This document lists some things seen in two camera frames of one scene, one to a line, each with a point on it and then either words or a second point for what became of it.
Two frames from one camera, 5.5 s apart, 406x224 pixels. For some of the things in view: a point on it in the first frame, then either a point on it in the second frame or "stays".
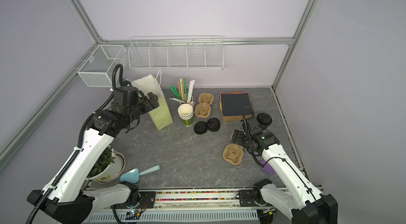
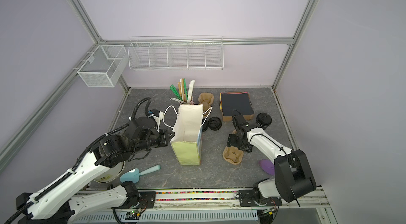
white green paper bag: x=161 y=115 to x=186 y=138
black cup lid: x=213 y=124 stays
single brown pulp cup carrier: x=233 y=153 stays
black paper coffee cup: x=264 y=120 stays
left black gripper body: x=144 y=106 to x=156 y=140
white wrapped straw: x=191 y=90 stays
